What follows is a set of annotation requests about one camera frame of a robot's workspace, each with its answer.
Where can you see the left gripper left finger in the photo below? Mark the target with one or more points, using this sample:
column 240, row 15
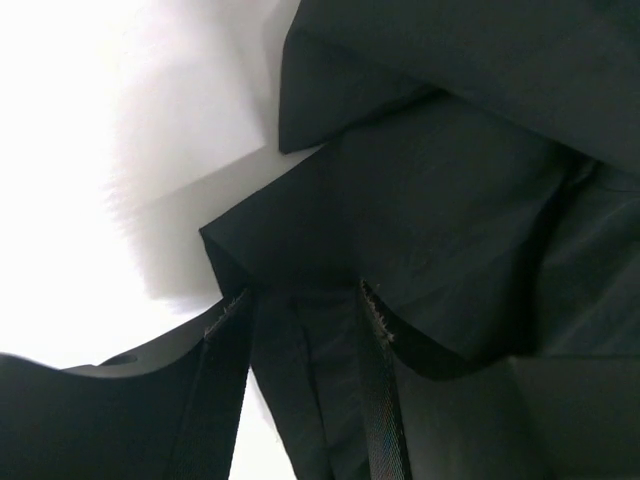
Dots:
column 169, row 409

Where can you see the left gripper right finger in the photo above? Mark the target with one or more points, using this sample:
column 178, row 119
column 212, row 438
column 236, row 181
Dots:
column 430, row 414

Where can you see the black shorts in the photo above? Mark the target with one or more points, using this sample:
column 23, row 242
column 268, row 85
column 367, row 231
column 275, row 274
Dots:
column 475, row 163

